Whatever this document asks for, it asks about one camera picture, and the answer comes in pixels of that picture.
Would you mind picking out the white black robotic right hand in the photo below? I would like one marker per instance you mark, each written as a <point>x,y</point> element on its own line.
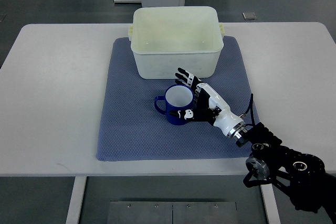
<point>209,107</point>

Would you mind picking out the blue mug white inside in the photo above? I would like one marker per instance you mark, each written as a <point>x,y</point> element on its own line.
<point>177,97</point>

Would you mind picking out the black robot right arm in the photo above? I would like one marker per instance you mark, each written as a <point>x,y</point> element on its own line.
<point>302,177</point>

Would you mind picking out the cream plastic storage box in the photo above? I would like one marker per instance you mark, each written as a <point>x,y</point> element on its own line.
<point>164,39</point>

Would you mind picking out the blue textured cloth mat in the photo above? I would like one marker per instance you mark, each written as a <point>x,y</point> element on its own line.
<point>131,129</point>

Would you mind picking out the small grey floor hatch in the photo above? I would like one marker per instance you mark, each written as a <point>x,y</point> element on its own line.
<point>249,16</point>

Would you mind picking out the white table leg right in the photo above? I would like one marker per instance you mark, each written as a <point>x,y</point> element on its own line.
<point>270,205</point>

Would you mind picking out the white table leg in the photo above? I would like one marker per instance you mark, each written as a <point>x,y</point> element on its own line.
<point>75,205</point>
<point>270,205</point>

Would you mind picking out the white table leg left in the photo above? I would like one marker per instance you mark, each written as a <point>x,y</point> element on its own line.
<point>75,205</point>

